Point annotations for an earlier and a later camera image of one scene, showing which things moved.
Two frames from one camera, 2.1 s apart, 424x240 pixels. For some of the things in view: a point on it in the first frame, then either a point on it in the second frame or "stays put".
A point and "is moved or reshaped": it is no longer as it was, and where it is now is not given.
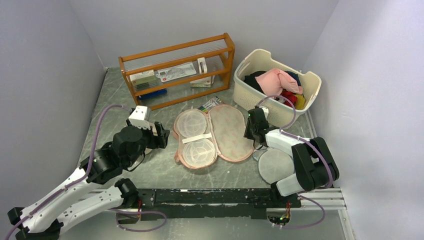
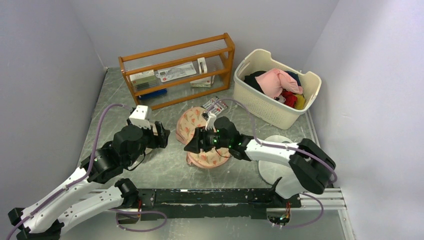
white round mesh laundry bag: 274,164 stays put
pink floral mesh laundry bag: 203,138 is moved or reshaped
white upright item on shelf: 202,60 stays put
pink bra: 273,82 stays put
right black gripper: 247,134 -> 194,146
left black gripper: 161,139 stays put
